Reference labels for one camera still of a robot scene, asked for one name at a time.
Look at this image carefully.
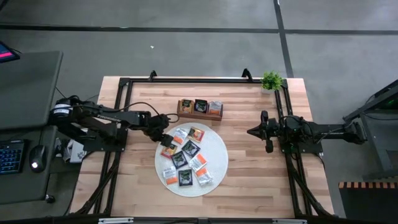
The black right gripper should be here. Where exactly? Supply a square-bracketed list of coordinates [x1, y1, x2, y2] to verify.
[247, 110, 284, 154]

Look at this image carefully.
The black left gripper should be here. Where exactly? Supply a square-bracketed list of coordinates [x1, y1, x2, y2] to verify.
[144, 112, 174, 147]

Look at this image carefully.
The orange mango tea packet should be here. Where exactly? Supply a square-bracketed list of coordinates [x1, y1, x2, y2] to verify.
[187, 126, 206, 143]
[180, 99, 194, 114]
[160, 143, 178, 159]

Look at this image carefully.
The wooden compartment tray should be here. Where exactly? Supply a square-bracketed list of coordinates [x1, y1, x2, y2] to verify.
[176, 98, 224, 122]

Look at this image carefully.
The white round woven placemat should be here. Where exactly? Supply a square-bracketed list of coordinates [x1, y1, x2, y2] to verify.
[154, 121, 229, 198]

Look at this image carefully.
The green plant in white pot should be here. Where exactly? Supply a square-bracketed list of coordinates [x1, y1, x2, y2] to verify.
[260, 70, 284, 95]

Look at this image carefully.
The small white box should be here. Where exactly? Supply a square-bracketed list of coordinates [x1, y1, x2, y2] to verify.
[68, 139, 87, 164]

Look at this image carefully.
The black equipment stand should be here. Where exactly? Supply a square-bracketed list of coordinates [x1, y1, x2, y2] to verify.
[341, 79, 398, 181]

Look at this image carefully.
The black box orange striped edge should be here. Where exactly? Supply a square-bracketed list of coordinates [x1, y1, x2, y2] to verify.
[338, 181, 398, 223]

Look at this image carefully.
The black computer mouse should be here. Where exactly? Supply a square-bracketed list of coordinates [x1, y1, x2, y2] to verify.
[29, 144, 47, 174]

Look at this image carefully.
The dark grey desk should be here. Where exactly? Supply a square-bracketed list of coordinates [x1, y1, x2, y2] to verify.
[0, 50, 64, 205]

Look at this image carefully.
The backlit black keyboard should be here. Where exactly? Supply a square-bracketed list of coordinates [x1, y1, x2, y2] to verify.
[0, 139, 25, 175]

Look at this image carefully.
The tablet with pink screen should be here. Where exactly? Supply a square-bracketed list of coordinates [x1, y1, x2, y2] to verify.
[0, 40, 21, 64]

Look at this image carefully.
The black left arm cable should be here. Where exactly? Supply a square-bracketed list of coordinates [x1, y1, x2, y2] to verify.
[123, 101, 180, 124]

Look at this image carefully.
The black aluminium table frame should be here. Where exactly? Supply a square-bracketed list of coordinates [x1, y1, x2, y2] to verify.
[70, 76, 335, 224]

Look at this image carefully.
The silver aluminium bracket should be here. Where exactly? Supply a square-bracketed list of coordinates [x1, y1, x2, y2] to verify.
[98, 217, 134, 224]
[272, 218, 308, 224]

